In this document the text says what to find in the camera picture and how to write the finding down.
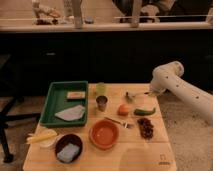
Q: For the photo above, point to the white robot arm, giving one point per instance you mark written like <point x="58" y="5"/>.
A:
<point x="168" y="77"/>

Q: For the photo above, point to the blue sponge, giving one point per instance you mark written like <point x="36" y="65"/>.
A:
<point x="68" y="153"/>

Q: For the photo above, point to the brown crumbs pile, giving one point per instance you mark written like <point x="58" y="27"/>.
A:
<point x="146" y="128"/>

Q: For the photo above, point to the black office chair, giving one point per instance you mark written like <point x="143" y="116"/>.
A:
<point x="5" y="117"/>

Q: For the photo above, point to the grey folded cloth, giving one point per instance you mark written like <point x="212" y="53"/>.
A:
<point x="72" y="113"/>

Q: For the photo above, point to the metal fork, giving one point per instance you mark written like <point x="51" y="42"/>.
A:
<point x="124" y="124"/>

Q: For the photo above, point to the dark brown bowl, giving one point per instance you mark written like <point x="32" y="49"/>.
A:
<point x="65" y="140"/>

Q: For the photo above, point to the orange toy fruit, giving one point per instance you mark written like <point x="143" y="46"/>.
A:
<point x="123" y="110"/>

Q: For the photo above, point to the tan sponge block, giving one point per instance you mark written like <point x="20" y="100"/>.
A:
<point x="75" y="95"/>

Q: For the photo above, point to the small white bowl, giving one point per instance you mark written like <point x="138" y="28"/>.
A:
<point x="50" y="142"/>

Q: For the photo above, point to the green plastic tray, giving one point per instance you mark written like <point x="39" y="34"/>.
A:
<point x="56" y="101"/>

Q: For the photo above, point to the small metal cup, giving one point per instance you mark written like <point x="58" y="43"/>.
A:
<point x="101" y="102"/>

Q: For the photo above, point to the orange bowl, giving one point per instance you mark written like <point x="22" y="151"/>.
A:
<point x="104" y="134"/>

